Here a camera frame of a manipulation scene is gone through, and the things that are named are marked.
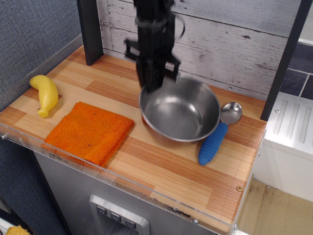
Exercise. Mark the orange folded cloth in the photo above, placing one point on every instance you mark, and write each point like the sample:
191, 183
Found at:
90, 133

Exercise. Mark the silver metal bowl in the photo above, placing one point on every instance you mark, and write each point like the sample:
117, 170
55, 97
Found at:
186, 110

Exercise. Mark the silver toy cabinet front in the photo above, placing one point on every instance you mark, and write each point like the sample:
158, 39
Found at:
72, 188

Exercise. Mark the white toy sink unit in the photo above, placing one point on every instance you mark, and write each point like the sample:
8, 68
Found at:
285, 158

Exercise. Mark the yellow plastic banana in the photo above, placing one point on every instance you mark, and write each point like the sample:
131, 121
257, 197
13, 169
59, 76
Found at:
48, 93

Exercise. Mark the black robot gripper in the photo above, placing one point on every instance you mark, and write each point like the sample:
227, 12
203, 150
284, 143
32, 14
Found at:
156, 37

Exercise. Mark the grey button dispenser panel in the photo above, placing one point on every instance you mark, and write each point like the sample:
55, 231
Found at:
112, 219

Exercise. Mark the dark right frame post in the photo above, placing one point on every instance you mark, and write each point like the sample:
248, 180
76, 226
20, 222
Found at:
291, 44

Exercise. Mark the dark frame post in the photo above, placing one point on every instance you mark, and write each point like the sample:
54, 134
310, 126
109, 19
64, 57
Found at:
291, 44
90, 28

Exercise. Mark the yellow object bottom left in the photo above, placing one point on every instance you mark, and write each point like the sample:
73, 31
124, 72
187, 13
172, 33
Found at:
17, 230

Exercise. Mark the dark left frame post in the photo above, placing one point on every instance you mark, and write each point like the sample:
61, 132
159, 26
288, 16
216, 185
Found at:
90, 28

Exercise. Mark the blue handled metal spoon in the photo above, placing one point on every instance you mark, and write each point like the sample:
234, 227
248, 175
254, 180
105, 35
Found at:
230, 114

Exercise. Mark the clear acrylic front guard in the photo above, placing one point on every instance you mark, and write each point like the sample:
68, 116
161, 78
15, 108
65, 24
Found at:
217, 226

